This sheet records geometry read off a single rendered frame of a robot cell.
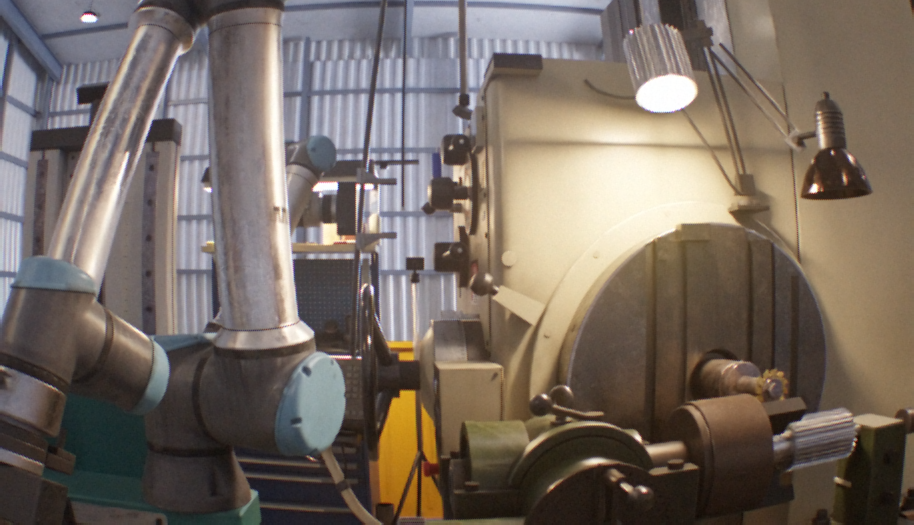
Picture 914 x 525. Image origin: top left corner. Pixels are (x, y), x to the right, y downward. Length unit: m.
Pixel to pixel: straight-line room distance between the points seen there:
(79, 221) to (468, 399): 0.69
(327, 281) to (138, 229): 2.22
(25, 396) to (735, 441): 0.86
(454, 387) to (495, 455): 0.31
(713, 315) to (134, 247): 1.03
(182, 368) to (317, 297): 2.42
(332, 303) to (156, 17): 2.55
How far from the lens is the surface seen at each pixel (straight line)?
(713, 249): 1.27
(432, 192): 1.55
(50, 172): 1.39
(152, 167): 1.28
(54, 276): 0.67
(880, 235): 1.68
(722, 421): 0.99
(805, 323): 1.40
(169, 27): 1.02
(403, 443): 4.13
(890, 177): 1.73
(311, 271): 3.43
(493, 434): 0.92
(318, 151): 1.71
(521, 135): 1.31
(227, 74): 0.94
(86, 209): 0.88
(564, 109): 1.34
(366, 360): 1.32
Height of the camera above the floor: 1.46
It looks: 5 degrees up
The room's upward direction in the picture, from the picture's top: 1 degrees counter-clockwise
